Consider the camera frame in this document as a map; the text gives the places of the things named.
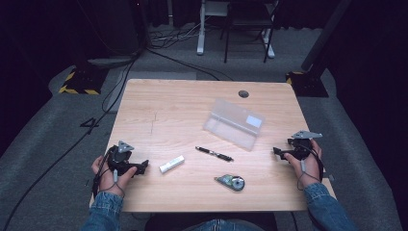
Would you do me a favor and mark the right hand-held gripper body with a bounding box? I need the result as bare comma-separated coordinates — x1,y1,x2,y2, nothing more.
287,129,323,162

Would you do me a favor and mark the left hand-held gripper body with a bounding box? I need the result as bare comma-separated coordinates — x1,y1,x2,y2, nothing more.
107,140,142,177

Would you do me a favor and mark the clear plastic pencil case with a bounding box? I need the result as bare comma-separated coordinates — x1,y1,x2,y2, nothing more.
202,98,267,152

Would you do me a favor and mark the black pen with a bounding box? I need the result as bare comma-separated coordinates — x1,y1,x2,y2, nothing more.
194,145,235,163

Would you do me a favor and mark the person's left hand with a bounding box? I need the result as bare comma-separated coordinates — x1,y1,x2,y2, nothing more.
90,155,139,197

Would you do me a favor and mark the person's right hand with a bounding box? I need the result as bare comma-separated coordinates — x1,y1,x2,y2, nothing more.
283,139,323,190

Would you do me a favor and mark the black yellow-striped stand base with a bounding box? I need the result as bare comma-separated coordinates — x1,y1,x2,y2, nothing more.
285,70,330,98
58,65,110,96

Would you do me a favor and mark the person's denim lap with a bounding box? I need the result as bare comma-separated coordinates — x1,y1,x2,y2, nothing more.
188,218,265,231

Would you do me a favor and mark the black stand pole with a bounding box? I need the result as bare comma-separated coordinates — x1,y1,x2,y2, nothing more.
300,0,353,72

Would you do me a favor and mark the black chair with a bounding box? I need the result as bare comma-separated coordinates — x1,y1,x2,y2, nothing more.
218,0,281,64

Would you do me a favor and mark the right hand-held gripper cable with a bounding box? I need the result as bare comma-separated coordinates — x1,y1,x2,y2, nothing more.
295,143,325,193

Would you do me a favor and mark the hand-held gripper cable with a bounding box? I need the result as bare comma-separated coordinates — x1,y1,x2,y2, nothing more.
91,146,126,198
295,143,325,193

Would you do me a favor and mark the left hand-held gripper cable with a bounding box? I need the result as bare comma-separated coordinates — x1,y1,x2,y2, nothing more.
91,146,126,198

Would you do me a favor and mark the long black floor cable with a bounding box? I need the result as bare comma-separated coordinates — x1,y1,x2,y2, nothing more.
0,52,142,231

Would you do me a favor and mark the bundle of floor cables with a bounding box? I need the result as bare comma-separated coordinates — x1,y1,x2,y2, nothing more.
149,18,208,51

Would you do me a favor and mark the white desk frame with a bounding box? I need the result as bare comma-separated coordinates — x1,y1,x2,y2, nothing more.
195,0,276,60

